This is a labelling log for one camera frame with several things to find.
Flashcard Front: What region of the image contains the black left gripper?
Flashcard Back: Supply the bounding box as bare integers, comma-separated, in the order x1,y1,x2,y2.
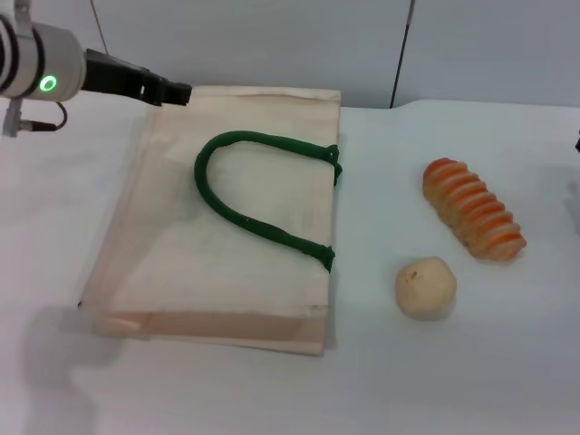
83,47,194,108

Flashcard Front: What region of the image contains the green rope bag handle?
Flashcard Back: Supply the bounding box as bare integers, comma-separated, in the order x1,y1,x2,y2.
194,130,344,275

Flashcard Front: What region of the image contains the orange striped bread roll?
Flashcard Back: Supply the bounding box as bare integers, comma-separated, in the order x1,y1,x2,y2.
422,157,528,263

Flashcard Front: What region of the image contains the cream canvas tote bag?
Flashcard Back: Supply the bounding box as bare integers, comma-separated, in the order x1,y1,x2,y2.
79,84,343,359

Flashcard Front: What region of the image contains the round pale egg yolk pastry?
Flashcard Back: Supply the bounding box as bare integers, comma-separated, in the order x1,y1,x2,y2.
394,256,458,322

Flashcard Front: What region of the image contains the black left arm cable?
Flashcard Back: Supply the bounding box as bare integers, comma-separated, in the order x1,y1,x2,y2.
1,98,69,138

